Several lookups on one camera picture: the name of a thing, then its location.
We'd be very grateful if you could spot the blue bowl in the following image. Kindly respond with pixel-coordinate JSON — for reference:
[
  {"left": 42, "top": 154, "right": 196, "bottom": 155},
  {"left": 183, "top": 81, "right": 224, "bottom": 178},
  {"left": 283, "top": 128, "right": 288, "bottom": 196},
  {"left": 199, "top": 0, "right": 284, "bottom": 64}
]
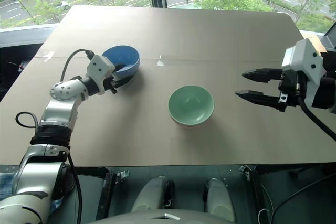
[{"left": 101, "top": 45, "right": 141, "bottom": 79}]

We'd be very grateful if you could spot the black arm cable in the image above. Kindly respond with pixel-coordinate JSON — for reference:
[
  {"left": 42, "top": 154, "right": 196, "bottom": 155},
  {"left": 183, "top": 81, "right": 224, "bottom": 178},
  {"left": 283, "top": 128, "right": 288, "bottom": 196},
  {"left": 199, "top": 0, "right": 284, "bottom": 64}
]
[
  {"left": 298, "top": 95, "right": 336, "bottom": 141},
  {"left": 15, "top": 48, "right": 95, "bottom": 224}
]

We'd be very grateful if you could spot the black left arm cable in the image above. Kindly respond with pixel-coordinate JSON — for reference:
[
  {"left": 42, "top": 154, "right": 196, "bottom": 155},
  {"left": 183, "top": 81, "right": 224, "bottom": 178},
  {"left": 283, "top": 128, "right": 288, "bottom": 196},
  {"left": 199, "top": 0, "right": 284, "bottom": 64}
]
[{"left": 15, "top": 48, "right": 95, "bottom": 224}]

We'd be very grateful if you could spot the grey robot leg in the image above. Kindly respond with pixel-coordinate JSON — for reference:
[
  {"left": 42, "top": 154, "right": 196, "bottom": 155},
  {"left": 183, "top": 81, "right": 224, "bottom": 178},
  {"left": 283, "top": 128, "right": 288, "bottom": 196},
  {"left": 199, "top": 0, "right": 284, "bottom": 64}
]
[
  {"left": 203, "top": 178, "right": 236, "bottom": 222},
  {"left": 130, "top": 175, "right": 175, "bottom": 214}
]

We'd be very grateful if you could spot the black table frame leg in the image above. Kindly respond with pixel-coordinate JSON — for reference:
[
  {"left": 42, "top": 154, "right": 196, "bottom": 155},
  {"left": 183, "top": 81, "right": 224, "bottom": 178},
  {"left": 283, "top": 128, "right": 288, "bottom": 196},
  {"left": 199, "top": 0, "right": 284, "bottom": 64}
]
[
  {"left": 94, "top": 172, "right": 118, "bottom": 221},
  {"left": 239, "top": 165, "right": 275, "bottom": 224}
]

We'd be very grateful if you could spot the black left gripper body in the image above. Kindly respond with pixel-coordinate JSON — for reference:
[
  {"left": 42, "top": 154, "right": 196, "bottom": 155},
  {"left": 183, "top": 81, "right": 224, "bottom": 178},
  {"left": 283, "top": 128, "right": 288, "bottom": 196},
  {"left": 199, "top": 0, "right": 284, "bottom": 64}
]
[{"left": 103, "top": 74, "right": 119, "bottom": 95}]

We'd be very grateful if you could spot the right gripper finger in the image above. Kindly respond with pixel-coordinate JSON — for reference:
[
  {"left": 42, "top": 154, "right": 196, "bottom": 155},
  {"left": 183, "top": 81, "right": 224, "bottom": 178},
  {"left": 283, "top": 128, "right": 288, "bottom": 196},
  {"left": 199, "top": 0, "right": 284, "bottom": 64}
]
[
  {"left": 235, "top": 90, "right": 280, "bottom": 111},
  {"left": 241, "top": 68, "right": 283, "bottom": 83}
]

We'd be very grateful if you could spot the green bowl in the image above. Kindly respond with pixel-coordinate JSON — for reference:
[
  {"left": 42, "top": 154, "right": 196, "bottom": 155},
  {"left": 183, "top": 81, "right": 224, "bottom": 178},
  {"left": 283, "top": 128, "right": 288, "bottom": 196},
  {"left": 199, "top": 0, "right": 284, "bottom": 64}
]
[{"left": 167, "top": 84, "right": 215, "bottom": 127}]

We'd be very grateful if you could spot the black floor cable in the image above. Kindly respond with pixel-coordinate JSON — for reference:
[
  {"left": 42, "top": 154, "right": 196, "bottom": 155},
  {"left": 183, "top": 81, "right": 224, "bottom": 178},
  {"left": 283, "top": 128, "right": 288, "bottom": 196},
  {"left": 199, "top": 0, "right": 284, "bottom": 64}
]
[{"left": 269, "top": 175, "right": 336, "bottom": 224}]

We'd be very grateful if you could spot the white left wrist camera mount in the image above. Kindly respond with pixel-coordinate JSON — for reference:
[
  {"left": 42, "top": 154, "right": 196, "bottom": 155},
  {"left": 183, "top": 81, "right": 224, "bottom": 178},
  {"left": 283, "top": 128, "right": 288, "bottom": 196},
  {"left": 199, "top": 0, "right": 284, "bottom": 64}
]
[{"left": 86, "top": 54, "right": 116, "bottom": 95}]

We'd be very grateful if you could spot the thin white floor cable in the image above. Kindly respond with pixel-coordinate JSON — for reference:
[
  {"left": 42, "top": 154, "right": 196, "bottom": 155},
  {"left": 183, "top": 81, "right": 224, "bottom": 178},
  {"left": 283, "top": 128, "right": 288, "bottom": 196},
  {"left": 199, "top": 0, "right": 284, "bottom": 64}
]
[{"left": 258, "top": 182, "right": 275, "bottom": 224}]

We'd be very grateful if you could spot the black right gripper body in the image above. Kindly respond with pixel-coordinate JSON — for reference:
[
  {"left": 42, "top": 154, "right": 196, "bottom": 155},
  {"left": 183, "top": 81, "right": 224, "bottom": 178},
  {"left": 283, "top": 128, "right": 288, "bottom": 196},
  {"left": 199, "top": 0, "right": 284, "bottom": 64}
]
[{"left": 277, "top": 71, "right": 307, "bottom": 113}]

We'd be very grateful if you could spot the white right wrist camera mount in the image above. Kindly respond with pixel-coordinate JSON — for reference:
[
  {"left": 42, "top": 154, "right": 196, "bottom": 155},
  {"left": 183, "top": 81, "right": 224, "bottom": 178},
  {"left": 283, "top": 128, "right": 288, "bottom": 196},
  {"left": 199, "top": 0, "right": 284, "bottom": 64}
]
[{"left": 281, "top": 38, "right": 324, "bottom": 107}]

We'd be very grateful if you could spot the grey left robot leg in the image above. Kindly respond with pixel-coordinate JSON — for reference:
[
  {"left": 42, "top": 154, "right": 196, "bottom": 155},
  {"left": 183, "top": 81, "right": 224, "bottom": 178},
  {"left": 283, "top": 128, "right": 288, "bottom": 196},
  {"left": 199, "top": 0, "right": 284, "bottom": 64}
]
[{"left": 130, "top": 175, "right": 175, "bottom": 214}]

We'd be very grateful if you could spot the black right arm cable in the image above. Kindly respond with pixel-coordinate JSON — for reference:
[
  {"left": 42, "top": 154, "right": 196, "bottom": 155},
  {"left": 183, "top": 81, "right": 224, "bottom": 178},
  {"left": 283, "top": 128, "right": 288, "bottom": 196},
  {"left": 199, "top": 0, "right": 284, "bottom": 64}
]
[{"left": 298, "top": 95, "right": 336, "bottom": 141}]

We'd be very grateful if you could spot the grey right robot leg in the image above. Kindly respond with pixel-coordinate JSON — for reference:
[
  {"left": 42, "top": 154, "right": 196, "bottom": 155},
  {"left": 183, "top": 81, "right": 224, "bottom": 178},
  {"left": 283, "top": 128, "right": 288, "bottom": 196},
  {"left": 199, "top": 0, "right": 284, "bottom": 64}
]
[{"left": 203, "top": 178, "right": 236, "bottom": 222}]

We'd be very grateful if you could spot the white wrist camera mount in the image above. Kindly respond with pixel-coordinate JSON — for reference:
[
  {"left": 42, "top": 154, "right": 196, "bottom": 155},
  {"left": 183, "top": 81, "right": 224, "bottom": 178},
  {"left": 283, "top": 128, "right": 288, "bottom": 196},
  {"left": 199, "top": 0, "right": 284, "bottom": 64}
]
[
  {"left": 86, "top": 54, "right": 116, "bottom": 95},
  {"left": 281, "top": 38, "right": 324, "bottom": 107}
]

